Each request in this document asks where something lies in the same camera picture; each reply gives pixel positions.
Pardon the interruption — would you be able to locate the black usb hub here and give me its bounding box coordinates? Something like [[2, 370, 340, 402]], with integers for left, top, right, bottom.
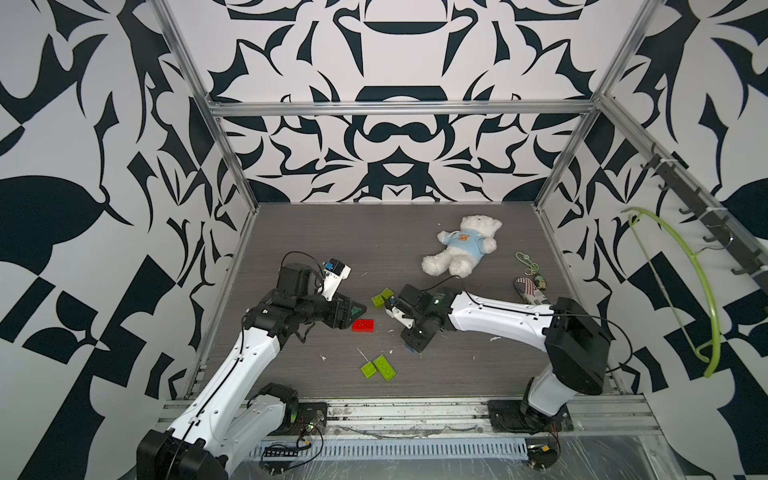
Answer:
[[260, 444, 301, 461]]

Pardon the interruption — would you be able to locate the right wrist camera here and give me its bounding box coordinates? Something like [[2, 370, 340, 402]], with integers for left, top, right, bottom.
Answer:
[[385, 297, 415, 329]]

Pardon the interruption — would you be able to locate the black connector box right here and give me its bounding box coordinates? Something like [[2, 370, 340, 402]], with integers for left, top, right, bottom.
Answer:
[[526, 445, 560, 471]]

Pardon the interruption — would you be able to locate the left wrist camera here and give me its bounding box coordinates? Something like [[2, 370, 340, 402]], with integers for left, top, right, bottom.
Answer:
[[321, 258, 351, 301]]

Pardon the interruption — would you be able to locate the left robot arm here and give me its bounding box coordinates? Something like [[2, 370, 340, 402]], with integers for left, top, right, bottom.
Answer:
[[136, 290, 367, 479]]

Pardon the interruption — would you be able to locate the long lime lego brick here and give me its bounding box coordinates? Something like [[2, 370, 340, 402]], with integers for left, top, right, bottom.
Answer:
[[373, 355, 396, 381]]

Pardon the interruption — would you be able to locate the black wall hook rail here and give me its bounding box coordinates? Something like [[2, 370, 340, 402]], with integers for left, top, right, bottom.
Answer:
[[642, 142, 767, 293]]

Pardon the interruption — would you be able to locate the green plastic hanger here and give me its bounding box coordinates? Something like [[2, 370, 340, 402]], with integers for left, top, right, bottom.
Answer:
[[622, 207, 722, 379]]

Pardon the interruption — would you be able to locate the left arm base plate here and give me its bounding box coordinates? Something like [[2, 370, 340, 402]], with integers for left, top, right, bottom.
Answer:
[[268, 401, 329, 437]]

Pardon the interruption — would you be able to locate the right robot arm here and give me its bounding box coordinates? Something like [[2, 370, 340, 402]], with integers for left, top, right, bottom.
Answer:
[[385, 284, 614, 432]]

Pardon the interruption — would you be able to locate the red lego brick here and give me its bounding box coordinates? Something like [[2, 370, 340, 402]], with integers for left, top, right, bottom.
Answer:
[[351, 319, 375, 333]]

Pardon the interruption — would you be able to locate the white teddy bear blue shirt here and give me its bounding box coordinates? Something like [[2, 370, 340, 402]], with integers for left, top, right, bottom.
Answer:
[[421, 215, 503, 278]]

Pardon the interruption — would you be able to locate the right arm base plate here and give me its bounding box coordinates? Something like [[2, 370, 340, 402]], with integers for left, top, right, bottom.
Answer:
[[486, 400, 574, 435]]

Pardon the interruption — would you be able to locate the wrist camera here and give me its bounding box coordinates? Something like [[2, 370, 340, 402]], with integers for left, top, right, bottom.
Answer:
[[321, 258, 351, 301], [385, 297, 415, 329]]

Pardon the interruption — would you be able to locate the white slotted cable duct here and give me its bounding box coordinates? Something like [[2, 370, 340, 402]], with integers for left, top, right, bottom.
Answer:
[[249, 437, 528, 462]]

